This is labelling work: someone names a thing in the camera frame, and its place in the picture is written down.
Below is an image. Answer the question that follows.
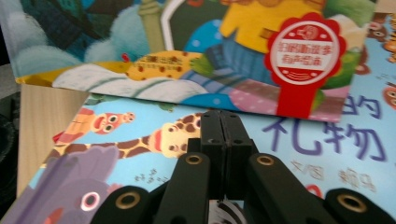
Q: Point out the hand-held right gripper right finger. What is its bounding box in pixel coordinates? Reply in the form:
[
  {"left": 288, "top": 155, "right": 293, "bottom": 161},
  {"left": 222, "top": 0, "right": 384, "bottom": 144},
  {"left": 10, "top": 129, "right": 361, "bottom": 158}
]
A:
[{"left": 221, "top": 110, "right": 254, "bottom": 201}]

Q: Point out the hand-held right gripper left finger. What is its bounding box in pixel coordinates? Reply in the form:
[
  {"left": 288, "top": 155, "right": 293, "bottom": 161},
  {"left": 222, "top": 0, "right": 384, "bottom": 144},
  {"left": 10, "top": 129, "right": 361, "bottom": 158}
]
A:
[{"left": 200, "top": 109, "right": 226, "bottom": 201}]

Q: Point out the light blue animal picture book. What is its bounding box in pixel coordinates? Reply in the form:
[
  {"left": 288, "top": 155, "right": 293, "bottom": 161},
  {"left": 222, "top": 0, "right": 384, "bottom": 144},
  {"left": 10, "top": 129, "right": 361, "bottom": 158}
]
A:
[{"left": 0, "top": 12, "right": 396, "bottom": 224}]

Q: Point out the dark blue monster picture book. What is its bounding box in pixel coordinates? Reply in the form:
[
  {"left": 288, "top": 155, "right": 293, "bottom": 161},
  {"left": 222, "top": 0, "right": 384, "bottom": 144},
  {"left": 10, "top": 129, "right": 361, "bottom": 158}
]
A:
[{"left": 0, "top": 0, "right": 379, "bottom": 123}]

